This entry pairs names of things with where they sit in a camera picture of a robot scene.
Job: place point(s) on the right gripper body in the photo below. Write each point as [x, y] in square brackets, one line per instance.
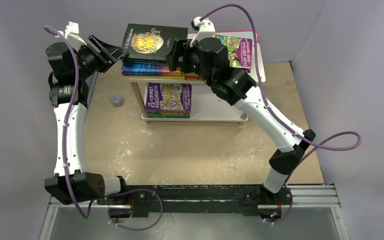
[176, 55]

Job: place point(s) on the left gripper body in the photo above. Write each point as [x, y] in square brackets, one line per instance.
[90, 61]

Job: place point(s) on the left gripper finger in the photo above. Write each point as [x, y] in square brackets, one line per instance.
[101, 45]
[113, 55]

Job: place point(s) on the Jane Eyre book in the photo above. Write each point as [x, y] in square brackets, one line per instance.
[149, 70]

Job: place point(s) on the black Moon Sixpence book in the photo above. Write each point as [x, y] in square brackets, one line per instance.
[146, 43]

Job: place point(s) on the yellow book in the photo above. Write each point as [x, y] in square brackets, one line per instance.
[164, 78]

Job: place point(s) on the purple Treehouse book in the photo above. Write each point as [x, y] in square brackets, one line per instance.
[169, 97]

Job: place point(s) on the dark green Treehouse book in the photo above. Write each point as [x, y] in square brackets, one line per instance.
[169, 116]

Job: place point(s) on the orange Treehouse book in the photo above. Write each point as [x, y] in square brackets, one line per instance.
[162, 113]

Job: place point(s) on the Nineteen Eighty-Four blue book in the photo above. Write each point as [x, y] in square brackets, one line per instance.
[164, 64]

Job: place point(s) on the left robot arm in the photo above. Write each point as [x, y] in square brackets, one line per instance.
[69, 97]

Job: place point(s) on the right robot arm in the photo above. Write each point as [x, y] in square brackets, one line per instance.
[208, 59]

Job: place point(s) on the small clear plastic cup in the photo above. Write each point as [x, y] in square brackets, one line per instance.
[116, 99]

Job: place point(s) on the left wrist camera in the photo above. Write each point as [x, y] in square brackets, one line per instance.
[72, 34]

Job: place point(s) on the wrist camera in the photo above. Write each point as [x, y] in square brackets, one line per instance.
[204, 29]
[72, 34]

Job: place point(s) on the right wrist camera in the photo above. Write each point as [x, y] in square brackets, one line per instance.
[204, 29]

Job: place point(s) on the black aluminium base frame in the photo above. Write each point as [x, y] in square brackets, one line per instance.
[246, 199]

